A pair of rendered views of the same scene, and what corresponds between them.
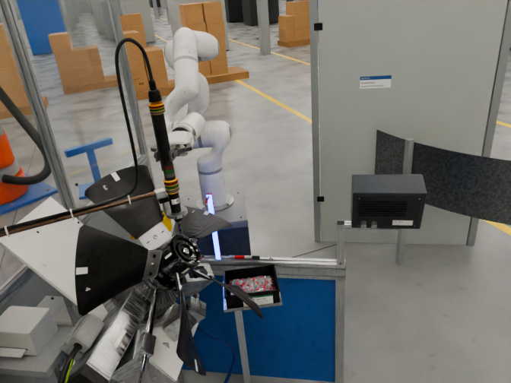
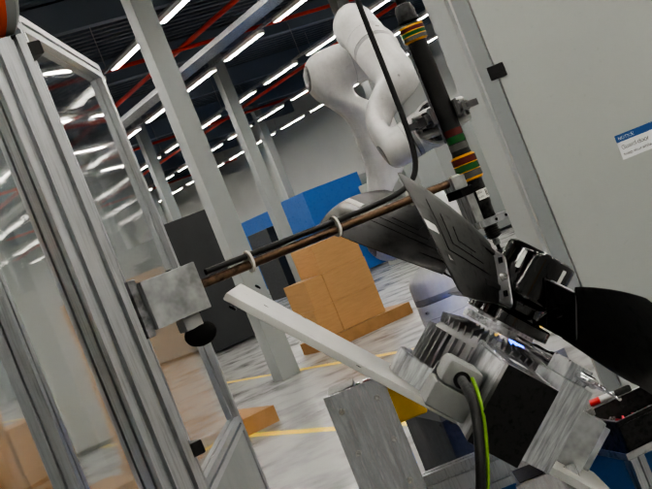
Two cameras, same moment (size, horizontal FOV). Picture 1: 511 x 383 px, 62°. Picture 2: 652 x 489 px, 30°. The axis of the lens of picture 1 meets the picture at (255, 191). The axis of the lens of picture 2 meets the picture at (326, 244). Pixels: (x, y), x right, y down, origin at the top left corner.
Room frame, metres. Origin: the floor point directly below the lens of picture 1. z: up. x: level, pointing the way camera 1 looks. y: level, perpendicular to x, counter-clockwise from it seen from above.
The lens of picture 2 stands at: (-0.79, 0.92, 1.40)
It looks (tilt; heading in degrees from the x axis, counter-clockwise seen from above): 1 degrees down; 349
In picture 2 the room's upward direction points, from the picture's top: 22 degrees counter-clockwise
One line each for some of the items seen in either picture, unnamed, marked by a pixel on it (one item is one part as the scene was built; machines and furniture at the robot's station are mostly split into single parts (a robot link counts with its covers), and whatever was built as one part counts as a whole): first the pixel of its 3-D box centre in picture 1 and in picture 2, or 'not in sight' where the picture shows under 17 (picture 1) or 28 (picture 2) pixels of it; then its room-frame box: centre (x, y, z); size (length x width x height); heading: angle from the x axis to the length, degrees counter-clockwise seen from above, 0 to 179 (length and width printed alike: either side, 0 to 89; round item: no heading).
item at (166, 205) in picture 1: (171, 201); (474, 199); (1.21, 0.27, 1.35); 0.09 x 0.07 x 0.10; 113
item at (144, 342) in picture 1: (146, 344); (570, 370); (0.87, 0.34, 1.08); 0.07 x 0.04 x 0.06; 179
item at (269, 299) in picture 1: (251, 286); (651, 413); (1.37, 0.05, 0.85); 0.22 x 0.17 x 0.07; 93
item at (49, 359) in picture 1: (47, 332); not in sight; (1.21, 0.82, 0.85); 0.36 x 0.24 x 0.03; 168
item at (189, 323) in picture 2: not in sight; (199, 329); (0.98, 0.80, 1.33); 0.05 x 0.04 x 0.05; 113
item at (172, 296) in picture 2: not in sight; (162, 300); (0.96, 0.84, 1.39); 0.10 x 0.07 x 0.08; 113
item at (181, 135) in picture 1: (176, 142); (439, 117); (1.32, 0.24, 1.50); 0.11 x 0.10 x 0.07; 168
